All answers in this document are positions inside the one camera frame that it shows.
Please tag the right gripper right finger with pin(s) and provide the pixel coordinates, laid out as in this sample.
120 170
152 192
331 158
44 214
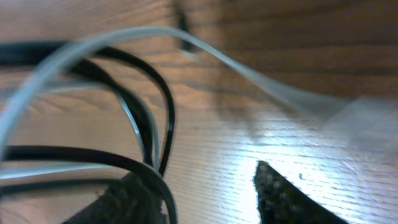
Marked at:
280 202

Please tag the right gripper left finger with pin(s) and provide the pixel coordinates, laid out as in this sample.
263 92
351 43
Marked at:
129 201

